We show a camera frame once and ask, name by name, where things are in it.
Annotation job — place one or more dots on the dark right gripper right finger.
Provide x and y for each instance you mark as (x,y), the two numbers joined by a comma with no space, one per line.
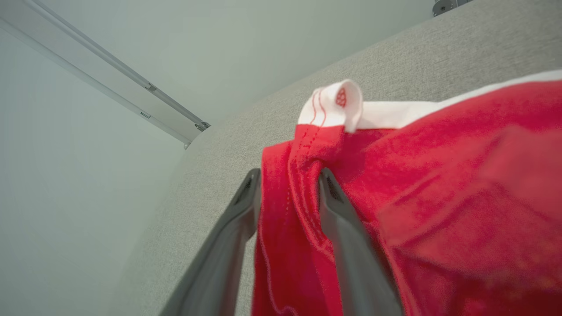
(355,263)

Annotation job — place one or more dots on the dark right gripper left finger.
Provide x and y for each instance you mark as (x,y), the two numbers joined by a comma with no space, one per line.
(219,263)

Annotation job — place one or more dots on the red and white jersey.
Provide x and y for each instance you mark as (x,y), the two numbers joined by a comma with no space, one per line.
(461,197)

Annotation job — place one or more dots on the black post bracket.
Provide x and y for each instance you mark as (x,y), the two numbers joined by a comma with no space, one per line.
(203,126)

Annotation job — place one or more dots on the grey metal post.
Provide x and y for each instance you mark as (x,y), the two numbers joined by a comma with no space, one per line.
(88,61)

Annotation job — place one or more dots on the grey metal frame corner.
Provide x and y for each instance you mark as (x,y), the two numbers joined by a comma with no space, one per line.
(445,6)

